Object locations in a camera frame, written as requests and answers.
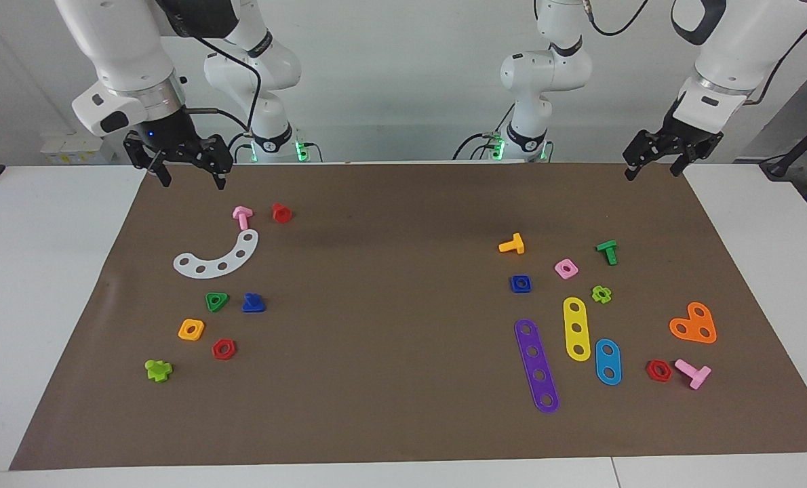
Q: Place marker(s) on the blue two-hole plate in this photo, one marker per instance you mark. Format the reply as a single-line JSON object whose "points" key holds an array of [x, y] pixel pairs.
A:
{"points": [[607, 362]]}

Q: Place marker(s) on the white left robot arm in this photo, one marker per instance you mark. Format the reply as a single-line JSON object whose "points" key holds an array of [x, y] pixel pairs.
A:
{"points": [[749, 41]]}

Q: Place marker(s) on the green triangle plastic nut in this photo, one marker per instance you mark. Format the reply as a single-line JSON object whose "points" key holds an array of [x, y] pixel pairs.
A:
{"points": [[217, 308]]}

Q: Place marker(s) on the orange square plastic nut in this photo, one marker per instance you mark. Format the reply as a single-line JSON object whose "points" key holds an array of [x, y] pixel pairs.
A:
{"points": [[201, 326]]}

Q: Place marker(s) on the pink plastic bolt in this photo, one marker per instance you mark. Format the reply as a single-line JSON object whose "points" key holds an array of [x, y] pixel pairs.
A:
{"points": [[243, 217], [696, 375]]}

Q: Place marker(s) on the lime green cross-head bolt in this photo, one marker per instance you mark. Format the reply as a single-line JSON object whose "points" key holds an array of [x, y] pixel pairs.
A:
{"points": [[158, 371]]}

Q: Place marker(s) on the green plastic bolt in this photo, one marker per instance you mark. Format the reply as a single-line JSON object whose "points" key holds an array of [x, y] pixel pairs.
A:
{"points": [[607, 248]]}

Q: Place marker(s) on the white curved five-hole plate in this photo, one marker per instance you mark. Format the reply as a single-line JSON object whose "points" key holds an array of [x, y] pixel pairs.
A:
{"points": [[231, 260]]}

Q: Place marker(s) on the orange angled three-hole plate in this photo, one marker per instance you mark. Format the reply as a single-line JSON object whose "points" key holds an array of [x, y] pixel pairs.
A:
{"points": [[694, 325]]}

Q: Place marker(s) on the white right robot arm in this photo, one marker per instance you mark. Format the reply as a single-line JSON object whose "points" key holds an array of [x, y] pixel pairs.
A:
{"points": [[125, 47]]}

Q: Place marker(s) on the lime green cross nut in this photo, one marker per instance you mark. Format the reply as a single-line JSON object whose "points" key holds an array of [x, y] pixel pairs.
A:
{"points": [[607, 297]]}

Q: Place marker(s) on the brown table mat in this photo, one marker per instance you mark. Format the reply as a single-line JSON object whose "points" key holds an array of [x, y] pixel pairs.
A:
{"points": [[403, 379]]}

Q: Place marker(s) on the yellow three-hole plate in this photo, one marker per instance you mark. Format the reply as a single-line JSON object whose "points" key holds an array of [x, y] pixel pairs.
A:
{"points": [[575, 318]]}

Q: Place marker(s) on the blue square plastic nut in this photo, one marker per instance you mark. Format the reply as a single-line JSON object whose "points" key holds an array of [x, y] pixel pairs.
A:
{"points": [[528, 288]]}

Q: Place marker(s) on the black stand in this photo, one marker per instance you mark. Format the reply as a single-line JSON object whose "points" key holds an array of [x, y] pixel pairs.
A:
{"points": [[780, 166]]}

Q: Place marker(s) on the blue plastic bolt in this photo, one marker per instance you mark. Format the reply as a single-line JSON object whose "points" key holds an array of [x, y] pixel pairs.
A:
{"points": [[254, 306]]}

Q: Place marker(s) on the orange plastic bolt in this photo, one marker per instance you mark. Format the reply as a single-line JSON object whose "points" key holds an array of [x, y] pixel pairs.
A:
{"points": [[516, 244]]}

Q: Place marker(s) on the purple four-hole plate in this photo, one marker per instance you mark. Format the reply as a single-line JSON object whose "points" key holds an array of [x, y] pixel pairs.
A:
{"points": [[536, 363]]}

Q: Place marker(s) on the white power strip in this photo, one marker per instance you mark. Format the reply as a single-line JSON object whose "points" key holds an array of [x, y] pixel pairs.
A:
{"points": [[71, 148]]}

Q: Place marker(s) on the pink square plastic nut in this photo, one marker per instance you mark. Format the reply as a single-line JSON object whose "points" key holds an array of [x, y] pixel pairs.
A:
{"points": [[574, 268]]}

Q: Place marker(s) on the red plastic bolt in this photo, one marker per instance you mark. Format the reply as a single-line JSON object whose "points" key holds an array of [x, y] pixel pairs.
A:
{"points": [[281, 214]]}

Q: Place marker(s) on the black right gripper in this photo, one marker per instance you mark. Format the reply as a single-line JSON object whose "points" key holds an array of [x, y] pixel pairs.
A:
{"points": [[173, 135]]}

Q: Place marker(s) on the red hexagon plastic nut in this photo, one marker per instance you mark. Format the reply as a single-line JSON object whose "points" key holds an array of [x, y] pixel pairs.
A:
{"points": [[659, 379], [224, 357]]}

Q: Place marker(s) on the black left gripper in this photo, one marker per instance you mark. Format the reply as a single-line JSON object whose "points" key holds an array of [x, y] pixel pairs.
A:
{"points": [[685, 134]]}

